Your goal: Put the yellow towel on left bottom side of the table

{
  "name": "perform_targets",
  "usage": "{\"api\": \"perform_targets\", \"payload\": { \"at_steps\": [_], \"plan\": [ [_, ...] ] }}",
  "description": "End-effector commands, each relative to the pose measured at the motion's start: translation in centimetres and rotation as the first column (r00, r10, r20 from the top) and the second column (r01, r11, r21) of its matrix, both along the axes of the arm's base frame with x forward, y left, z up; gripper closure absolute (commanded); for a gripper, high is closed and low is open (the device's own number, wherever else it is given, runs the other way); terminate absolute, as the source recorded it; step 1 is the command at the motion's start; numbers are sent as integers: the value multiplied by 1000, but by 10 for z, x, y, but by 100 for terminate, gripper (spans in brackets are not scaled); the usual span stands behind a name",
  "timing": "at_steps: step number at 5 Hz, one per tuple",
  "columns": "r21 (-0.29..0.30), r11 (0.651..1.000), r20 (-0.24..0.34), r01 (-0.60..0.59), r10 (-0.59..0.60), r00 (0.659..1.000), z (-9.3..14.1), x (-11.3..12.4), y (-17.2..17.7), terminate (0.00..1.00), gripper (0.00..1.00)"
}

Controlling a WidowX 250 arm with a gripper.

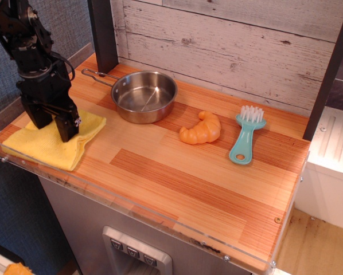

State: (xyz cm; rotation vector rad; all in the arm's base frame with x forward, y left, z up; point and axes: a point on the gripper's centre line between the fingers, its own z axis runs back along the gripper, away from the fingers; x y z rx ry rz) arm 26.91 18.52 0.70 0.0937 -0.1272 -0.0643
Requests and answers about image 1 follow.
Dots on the small steel saucepan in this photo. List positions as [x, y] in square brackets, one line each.
[142, 97]

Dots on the clear acrylic edge guard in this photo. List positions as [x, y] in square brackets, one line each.
[230, 253]

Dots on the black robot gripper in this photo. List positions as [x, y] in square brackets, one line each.
[45, 94]

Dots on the grey cabinet with dispenser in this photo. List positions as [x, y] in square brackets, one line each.
[108, 241]

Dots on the teal dish brush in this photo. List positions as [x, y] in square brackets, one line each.
[250, 119]

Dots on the orange object bottom left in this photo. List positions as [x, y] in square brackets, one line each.
[17, 269]

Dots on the yellow towel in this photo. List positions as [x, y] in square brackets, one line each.
[45, 145]

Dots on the dark left shelf post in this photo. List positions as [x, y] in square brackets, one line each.
[103, 33]

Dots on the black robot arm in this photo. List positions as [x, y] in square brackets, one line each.
[25, 39]

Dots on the dark shelf post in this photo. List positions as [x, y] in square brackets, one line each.
[103, 33]
[325, 88]

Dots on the dark right shelf post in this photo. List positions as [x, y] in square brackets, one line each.
[325, 88]

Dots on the orange toy croissant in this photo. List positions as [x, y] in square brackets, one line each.
[207, 130]

